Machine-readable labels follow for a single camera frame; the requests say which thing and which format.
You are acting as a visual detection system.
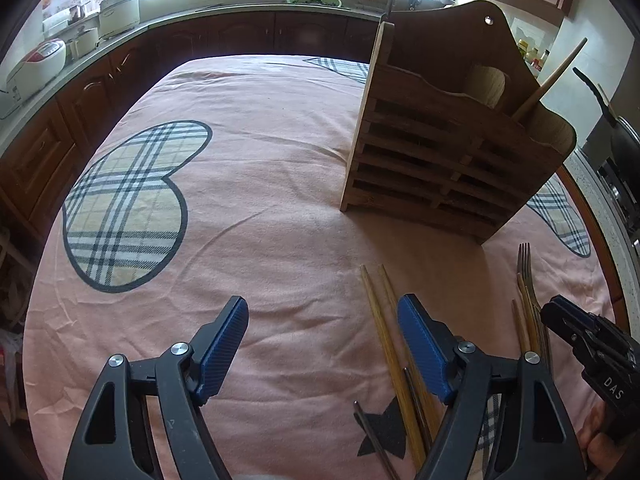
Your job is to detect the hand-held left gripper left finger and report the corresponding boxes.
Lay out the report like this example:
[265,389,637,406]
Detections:
[62,296,249,480]

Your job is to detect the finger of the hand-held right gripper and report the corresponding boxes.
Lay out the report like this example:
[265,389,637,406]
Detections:
[552,296,617,334]
[540,302,589,357]

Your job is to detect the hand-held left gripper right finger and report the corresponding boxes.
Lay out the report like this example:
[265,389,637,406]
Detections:
[398,294,588,480]

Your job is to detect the light wooden chopstick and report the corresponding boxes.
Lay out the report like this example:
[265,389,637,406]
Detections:
[378,264,446,436]
[360,265,427,468]

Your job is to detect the metal fork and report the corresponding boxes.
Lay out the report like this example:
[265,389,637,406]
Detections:
[517,242,553,373]

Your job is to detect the wooden utensil holder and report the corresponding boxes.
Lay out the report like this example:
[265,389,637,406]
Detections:
[340,0,576,245]

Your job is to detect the person's right hand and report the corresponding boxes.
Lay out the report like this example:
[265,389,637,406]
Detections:
[577,402,613,476]

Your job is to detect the dark thin chopstick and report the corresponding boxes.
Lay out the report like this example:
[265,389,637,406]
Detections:
[404,367,433,453]
[353,401,401,480]

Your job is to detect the gas stove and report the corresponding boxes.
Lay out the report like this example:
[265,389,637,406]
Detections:
[595,160,640,261]

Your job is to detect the pink plaid-heart tablecloth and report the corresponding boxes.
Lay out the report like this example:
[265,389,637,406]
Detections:
[25,55,618,480]

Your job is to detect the wooden chopstick in holder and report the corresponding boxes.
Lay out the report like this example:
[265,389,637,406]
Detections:
[511,37,588,121]

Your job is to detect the light wooden spatula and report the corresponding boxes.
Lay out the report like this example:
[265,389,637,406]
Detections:
[462,63,511,108]

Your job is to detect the white and red rice cooker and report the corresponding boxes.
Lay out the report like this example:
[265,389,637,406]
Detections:
[5,38,67,103]

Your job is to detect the small white pot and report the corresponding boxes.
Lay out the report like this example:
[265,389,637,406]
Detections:
[65,25,101,61]

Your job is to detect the large white electric cooker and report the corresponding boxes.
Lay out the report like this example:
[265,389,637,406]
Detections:
[97,0,141,40]

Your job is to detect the wok with black handle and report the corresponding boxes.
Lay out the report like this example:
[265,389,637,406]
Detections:
[572,67,640,171]

